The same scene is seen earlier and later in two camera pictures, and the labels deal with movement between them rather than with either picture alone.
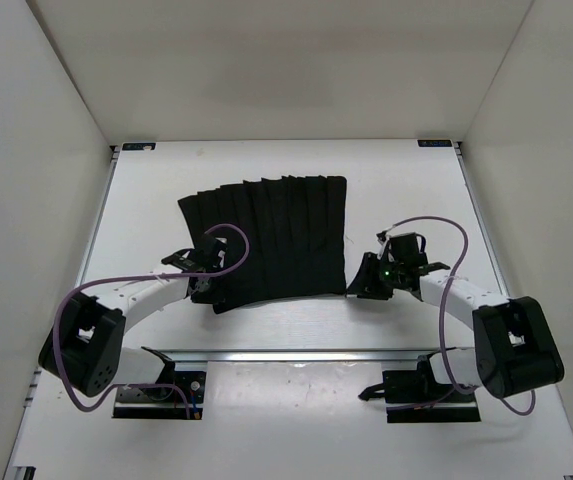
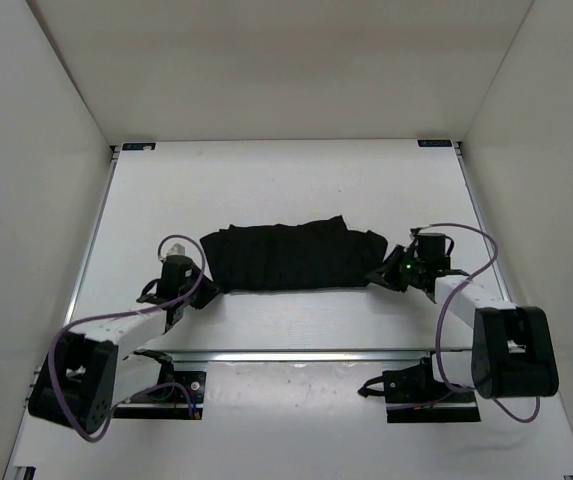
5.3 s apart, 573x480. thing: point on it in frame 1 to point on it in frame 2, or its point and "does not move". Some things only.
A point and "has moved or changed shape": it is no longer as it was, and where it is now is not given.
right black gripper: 364,285 to 387,273
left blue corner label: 138,146 does not move
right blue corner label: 434,142 does not move
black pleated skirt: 295,228 has moved or changed shape
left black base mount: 163,402 does not move
